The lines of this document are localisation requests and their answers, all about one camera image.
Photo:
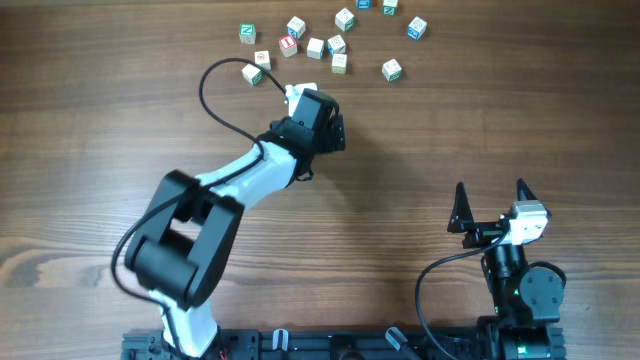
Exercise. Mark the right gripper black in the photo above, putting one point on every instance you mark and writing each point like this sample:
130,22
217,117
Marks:
462,220

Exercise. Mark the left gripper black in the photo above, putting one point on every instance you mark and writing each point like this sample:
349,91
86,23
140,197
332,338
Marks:
335,140

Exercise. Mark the wooden block green side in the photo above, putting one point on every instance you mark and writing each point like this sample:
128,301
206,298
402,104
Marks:
391,70
344,19
252,74

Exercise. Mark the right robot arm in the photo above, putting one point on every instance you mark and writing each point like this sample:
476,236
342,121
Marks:
527,295

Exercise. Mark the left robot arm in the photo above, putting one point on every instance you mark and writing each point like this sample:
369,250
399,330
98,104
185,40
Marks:
180,247

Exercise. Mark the wooden block yellow sided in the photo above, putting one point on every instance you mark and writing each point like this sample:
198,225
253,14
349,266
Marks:
339,63

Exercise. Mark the wooden block number 9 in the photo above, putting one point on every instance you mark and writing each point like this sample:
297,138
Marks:
315,48

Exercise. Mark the blue sided block letter B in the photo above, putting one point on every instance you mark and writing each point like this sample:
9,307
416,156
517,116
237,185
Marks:
336,45

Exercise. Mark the red letter I block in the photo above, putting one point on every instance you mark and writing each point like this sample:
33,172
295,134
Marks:
288,45

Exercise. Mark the wooden block red print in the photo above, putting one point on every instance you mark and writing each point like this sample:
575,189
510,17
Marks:
262,59

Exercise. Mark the blue sided block upper left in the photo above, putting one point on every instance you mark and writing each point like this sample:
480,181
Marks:
296,27

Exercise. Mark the green letter N block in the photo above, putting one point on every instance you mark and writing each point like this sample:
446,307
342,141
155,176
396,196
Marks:
247,33

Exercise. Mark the blue block top edge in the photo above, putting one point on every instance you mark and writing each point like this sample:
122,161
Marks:
364,4

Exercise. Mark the green block top edge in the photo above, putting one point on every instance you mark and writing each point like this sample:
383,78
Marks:
390,7

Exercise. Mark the blue block far right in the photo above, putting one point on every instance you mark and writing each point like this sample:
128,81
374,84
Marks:
416,28

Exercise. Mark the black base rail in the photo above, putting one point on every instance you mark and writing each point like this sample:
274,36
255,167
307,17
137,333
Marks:
461,342

